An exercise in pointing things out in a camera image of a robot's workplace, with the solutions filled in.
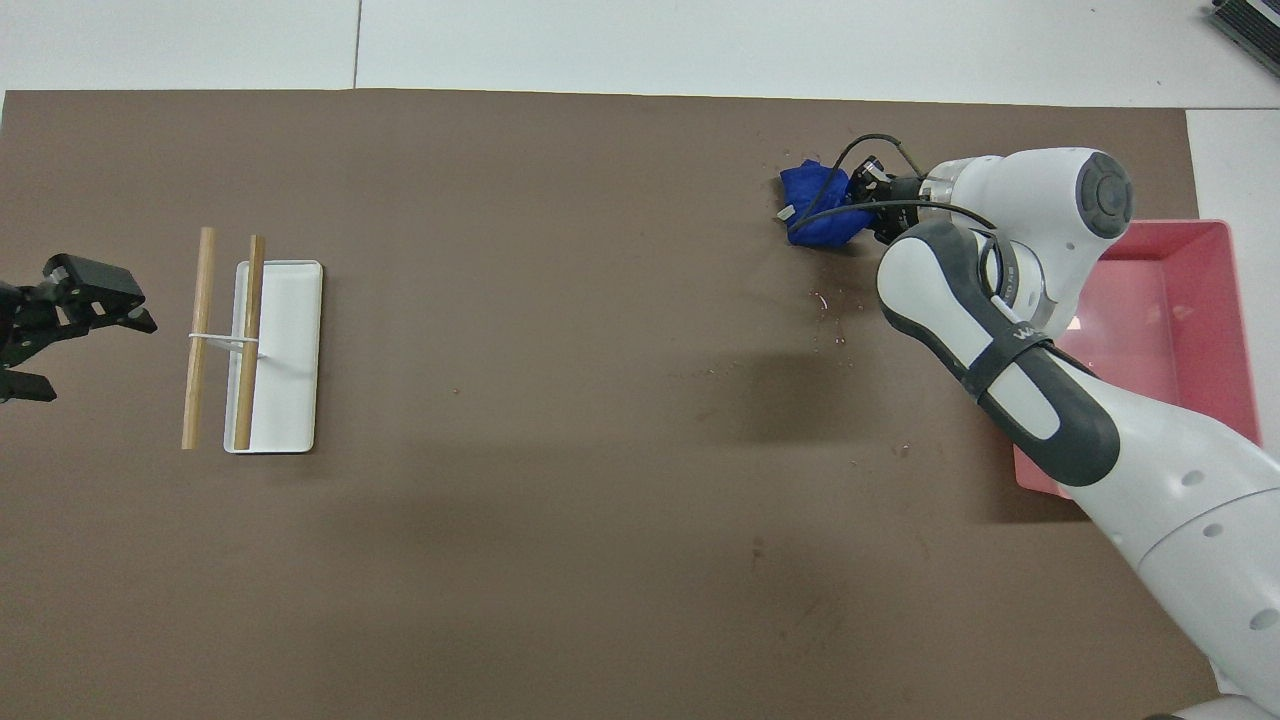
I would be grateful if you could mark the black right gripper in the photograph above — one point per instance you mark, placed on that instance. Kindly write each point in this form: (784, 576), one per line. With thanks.
(895, 195)

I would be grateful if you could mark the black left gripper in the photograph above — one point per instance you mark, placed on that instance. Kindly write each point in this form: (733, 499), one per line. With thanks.
(25, 320)

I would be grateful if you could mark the blue towel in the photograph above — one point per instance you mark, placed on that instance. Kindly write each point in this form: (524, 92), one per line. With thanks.
(820, 205)

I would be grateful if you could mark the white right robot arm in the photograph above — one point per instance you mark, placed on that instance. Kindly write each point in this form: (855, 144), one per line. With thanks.
(1100, 400)

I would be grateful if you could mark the spilled water puddle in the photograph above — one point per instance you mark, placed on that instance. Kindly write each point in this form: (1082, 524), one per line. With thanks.
(830, 310)

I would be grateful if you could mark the white towel rack wooden bars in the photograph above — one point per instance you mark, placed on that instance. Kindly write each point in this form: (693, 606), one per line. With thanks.
(290, 360)

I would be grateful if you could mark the pink plastic bin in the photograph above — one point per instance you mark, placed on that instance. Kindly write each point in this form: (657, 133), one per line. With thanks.
(1190, 330)

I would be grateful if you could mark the dark laptop keyboard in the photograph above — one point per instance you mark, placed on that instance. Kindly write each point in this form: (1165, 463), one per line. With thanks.
(1250, 20)

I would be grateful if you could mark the brown table mat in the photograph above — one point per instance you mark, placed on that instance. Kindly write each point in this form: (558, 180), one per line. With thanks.
(500, 500)

